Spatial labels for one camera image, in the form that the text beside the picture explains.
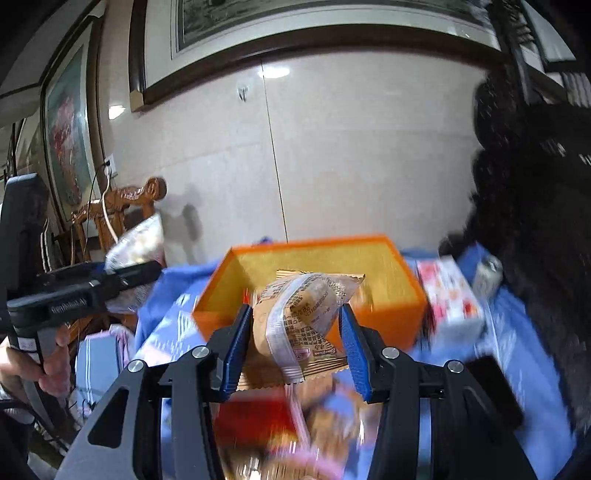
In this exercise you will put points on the small drink can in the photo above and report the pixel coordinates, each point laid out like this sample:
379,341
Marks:
488,273

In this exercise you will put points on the framed floral painting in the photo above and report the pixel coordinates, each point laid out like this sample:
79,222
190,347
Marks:
69,129

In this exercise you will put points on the tan snack packet white band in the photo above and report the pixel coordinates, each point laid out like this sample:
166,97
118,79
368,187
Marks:
300,318

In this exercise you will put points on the person's left hand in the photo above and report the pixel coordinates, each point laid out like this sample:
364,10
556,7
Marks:
53,374

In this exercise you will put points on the orange cardboard box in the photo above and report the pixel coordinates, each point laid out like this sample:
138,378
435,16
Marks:
388,295

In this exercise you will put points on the wall socket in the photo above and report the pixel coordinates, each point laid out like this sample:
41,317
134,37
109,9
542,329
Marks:
111,165

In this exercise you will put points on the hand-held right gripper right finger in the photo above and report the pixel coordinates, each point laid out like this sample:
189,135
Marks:
354,357

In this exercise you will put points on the clear plastic snack bag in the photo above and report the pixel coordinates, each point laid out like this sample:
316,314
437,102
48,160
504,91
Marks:
138,244

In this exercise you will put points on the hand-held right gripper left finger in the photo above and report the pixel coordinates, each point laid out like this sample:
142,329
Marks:
238,353

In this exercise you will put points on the dark carved wooden furniture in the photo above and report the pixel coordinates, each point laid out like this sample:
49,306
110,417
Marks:
540,194

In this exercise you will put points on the blue patterned tablecloth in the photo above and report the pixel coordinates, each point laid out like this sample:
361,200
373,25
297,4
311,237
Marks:
171,314

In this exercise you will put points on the large dark framed painting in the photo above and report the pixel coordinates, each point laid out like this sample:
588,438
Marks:
323,46

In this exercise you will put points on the pink and white carton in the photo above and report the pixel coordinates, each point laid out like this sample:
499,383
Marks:
450,297

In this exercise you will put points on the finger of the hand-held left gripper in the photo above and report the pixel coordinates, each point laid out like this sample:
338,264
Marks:
136,276

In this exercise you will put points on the carved wooden chair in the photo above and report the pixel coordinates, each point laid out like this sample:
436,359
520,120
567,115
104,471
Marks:
134,196

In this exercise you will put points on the striped cloth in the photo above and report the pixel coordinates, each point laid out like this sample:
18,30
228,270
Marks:
99,367

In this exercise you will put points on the red snack packet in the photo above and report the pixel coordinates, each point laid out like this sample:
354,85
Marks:
256,420

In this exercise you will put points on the metal wall hook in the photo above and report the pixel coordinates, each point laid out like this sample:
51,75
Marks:
243,93

